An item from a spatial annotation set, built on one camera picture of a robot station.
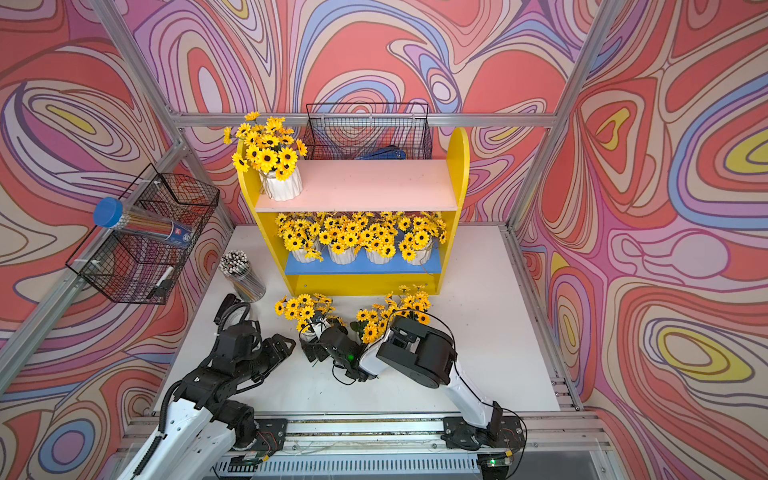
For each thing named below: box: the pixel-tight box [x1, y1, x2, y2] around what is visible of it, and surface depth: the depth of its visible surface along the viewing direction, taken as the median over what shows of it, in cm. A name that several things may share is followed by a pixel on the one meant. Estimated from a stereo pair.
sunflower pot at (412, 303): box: [384, 284, 433, 325], surface depth 84 cm
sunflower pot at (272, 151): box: [224, 112, 308, 201], surface depth 62 cm
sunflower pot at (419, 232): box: [398, 212, 447, 266], surface depth 82 cm
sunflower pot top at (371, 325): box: [350, 304, 391, 344], surface depth 80 cm
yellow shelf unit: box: [241, 128, 470, 296], surface depth 82 cm
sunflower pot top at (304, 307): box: [274, 293, 346, 333], surface depth 80 cm
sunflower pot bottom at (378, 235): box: [358, 212, 399, 265], surface depth 82 cm
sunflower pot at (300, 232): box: [276, 212, 324, 263], surface depth 82 cm
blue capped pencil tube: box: [94, 197, 195, 248], surface depth 69 cm
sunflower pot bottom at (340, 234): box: [319, 213, 361, 265], surface depth 82 cm
